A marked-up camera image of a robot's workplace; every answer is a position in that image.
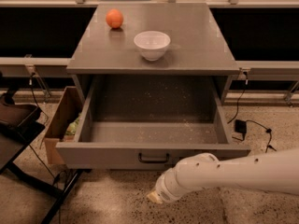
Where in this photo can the green bag in box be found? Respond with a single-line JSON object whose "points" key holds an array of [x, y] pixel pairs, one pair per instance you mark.
{"points": [[72, 127]]}

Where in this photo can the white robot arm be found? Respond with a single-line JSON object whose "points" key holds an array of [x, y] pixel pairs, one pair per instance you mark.
{"points": [[269, 172]]}

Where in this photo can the grey top drawer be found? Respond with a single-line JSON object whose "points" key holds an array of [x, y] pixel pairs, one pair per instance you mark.
{"points": [[149, 123]]}

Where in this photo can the white ceramic bowl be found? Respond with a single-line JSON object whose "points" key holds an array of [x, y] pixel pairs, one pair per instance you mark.
{"points": [[152, 45]]}

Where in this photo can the orange fruit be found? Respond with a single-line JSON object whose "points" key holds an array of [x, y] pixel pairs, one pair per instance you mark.
{"points": [[114, 19]]}

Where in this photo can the grey drawer cabinet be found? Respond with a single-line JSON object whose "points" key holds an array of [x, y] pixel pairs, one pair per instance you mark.
{"points": [[197, 47]]}

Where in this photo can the black power adapter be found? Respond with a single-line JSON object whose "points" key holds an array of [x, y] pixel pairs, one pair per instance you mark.
{"points": [[240, 126]]}

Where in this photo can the grey metal rail right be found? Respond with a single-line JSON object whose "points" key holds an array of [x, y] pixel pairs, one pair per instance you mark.
{"points": [[269, 70]]}

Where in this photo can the brown cardboard box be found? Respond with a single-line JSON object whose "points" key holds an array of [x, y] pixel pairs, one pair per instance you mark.
{"points": [[66, 112]]}

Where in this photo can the grey metal rail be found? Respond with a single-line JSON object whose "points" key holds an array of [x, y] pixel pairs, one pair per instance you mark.
{"points": [[24, 67], [269, 70]]}

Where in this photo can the black stand with tray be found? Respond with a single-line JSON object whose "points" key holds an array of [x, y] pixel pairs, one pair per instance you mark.
{"points": [[13, 141]]}

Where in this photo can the grey metal rail left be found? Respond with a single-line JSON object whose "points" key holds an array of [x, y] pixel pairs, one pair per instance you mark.
{"points": [[24, 67]]}

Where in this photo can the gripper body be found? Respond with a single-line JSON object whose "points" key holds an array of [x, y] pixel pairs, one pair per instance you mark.
{"points": [[162, 188]]}

